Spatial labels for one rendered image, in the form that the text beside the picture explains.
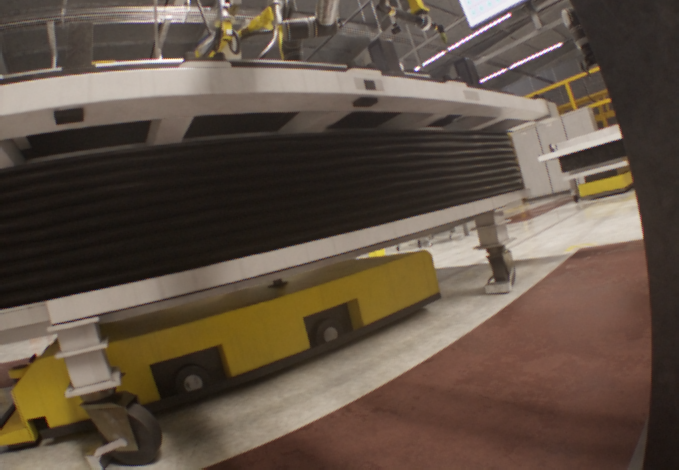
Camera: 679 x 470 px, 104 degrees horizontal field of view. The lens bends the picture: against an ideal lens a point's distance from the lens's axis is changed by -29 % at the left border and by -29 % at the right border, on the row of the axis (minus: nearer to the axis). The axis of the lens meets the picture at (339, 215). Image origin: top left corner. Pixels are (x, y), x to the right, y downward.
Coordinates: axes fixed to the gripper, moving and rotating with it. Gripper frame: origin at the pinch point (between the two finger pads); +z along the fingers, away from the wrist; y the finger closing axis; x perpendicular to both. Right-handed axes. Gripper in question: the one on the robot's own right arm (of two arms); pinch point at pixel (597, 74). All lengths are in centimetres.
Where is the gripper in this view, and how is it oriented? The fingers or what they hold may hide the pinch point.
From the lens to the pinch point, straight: 210.3
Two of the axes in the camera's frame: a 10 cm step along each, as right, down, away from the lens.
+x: 7.9, -1.6, 5.9
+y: 5.7, -1.7, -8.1
